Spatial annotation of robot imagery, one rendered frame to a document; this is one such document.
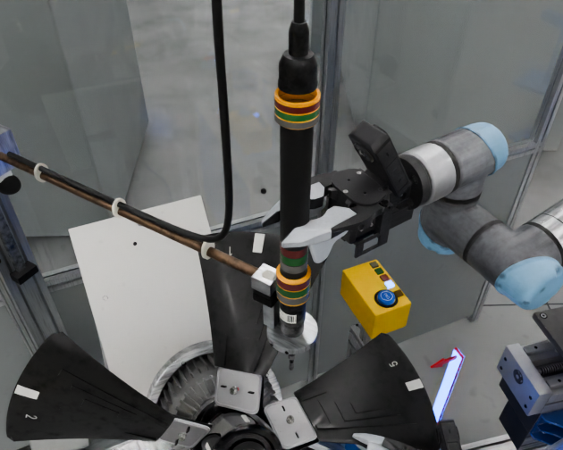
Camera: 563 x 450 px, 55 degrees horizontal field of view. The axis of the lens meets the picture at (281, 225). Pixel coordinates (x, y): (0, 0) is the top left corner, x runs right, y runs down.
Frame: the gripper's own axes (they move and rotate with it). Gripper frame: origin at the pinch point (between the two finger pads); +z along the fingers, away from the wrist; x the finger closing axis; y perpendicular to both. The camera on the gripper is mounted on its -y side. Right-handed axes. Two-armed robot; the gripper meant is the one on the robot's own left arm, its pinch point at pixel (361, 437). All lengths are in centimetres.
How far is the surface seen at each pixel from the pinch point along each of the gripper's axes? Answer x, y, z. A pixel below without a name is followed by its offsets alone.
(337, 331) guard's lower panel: 95, -71, 36
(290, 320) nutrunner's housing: -31.0, 2.5, 10.6
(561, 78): 8, -139, -9
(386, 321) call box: 18.2, -34.8, 7.9
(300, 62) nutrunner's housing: -66, -2, 10
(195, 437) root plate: -5.3, 14.5, 22.7
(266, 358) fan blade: -13.3, 0.7, 16.8
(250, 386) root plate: -9.5, 4.5, 17.9
